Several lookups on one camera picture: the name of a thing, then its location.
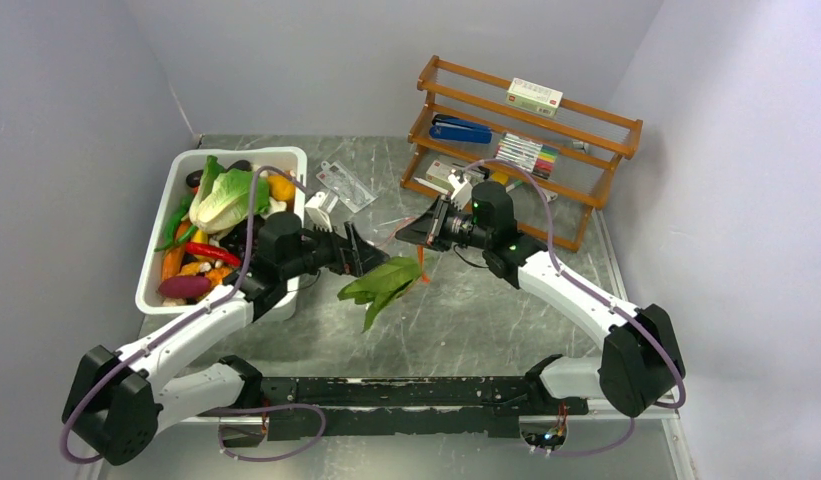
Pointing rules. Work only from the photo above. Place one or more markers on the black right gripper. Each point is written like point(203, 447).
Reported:
point(428, 229)

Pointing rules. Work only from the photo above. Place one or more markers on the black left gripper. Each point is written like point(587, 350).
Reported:
point(356, 257)

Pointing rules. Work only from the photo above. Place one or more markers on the clear zip top bag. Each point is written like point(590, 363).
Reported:
point(397, 236)

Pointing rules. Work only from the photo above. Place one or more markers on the green romaine lettuce leaf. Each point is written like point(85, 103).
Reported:
point(382, 286)

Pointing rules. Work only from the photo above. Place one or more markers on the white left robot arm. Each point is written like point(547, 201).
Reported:
point(119, 400)

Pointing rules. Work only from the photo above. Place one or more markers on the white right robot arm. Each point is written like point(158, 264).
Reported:
point(640, 359)

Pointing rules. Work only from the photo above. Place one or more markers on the white marker pen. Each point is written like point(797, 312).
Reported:
point(430, 186)

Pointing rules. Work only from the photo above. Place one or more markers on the white green box lower shelf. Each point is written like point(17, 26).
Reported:
point(438, 174)

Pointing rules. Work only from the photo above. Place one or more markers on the white green box shelf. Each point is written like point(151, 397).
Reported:
point(534, 98)
point(438, 174)

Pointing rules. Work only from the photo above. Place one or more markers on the packaged protractor ruler set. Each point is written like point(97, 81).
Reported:
point(350, 190)

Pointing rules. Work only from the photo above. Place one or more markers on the yellow sticky note block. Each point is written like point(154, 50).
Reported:
point(501, 178)

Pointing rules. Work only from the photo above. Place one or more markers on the blue stapler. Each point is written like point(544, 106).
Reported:
point(451, 128)

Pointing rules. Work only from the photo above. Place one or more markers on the orange bell pepper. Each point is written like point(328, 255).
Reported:
point(281, 188)

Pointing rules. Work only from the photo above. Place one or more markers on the white plastic bin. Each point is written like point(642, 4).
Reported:
point(147, 298)

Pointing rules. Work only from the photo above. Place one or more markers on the dark eggplant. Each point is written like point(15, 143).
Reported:
point(235, 240)

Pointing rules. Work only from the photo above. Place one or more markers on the coloured marker set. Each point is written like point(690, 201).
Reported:
point(537, 158)

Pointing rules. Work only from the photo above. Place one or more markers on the green white cabbage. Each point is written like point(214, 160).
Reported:
point(223, 198)

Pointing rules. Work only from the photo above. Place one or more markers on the wooden desk shelf rack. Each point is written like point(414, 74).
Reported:
point(507, 128)

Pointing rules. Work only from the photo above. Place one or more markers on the red chili pepper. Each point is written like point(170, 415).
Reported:
point(215, 253)

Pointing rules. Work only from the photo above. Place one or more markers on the purple sweet potato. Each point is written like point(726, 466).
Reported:
point(185, 287)

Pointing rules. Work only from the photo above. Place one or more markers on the white green box top shelf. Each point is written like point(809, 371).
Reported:
point(534, 98)

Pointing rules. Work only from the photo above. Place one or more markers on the orange carrot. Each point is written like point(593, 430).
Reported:
point(173, 258)

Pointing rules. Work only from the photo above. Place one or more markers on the green chili pepper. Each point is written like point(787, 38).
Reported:
point(173, 222)

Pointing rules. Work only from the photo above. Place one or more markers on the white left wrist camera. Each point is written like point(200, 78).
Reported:
point(319, 207)

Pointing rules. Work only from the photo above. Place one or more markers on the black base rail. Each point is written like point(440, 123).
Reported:
point(336, 406)

